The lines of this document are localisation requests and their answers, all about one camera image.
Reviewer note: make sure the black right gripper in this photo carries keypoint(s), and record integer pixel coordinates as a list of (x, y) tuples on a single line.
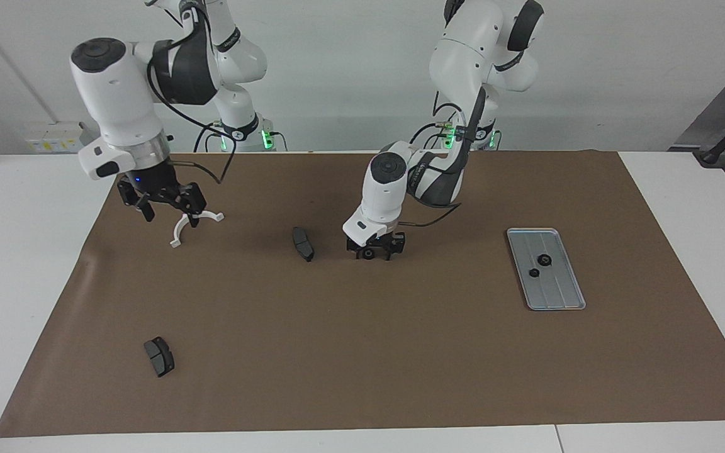
[(161, 185)]

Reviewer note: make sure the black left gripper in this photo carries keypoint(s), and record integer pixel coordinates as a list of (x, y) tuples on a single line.
[(381, 241)]

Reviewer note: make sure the small black wheel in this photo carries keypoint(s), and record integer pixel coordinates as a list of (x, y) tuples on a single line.
[(544, 259)]

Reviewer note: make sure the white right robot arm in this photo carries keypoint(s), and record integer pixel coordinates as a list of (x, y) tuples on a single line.
[(117, 94)]

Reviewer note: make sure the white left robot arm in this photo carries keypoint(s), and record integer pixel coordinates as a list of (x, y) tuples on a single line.
[(381, 195)]

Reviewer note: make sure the silver metal tray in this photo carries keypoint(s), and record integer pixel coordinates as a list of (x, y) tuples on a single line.
[(561, 292)]

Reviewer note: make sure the grey brake pad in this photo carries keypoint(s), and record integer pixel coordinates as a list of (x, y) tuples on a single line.
[(303, 245), (160, 358)]

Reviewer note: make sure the brown table mat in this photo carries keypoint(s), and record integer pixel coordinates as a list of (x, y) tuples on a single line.
[(400, 346)]

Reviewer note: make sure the white curved plastic bracket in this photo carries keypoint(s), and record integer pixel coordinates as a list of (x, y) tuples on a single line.
[(177, 234)]

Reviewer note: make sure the white wall socket box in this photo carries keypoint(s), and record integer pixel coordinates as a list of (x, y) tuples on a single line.
[(60, 138)]

